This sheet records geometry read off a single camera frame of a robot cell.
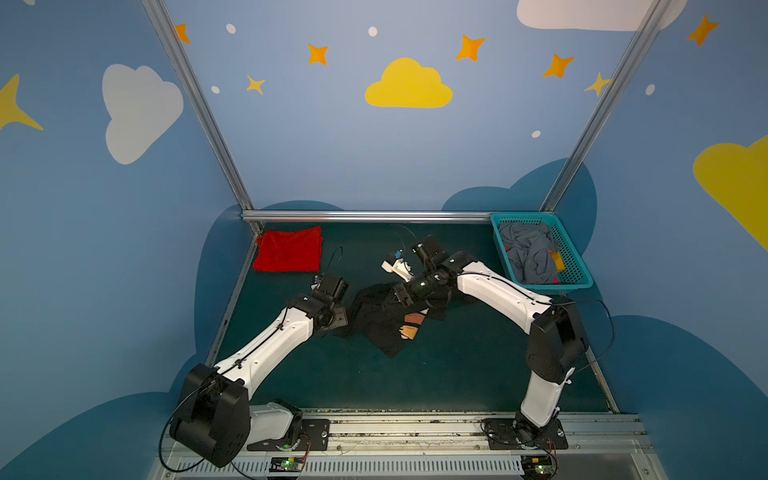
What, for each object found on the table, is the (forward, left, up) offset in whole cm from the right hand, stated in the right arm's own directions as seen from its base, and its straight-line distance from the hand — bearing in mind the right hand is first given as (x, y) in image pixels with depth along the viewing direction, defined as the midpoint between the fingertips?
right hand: (390, 300), depth 81 cm
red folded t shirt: (+28, +39, -15) cm, 51 cm away
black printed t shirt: (-1, +1, -14) cm, 14 cm away
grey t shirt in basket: (+29, -48, -8) cm, 57 cm away
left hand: (-2, +15, -7) cm, 17 cm away
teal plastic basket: (+19, -62, -10) cm, 66 cm away
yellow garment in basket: (+25, -60, -13) cm, 66 cm away
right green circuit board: (-34, -38, -17) cm, 54 cm away
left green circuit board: (-37, +23, -16) cm, 47 cm away
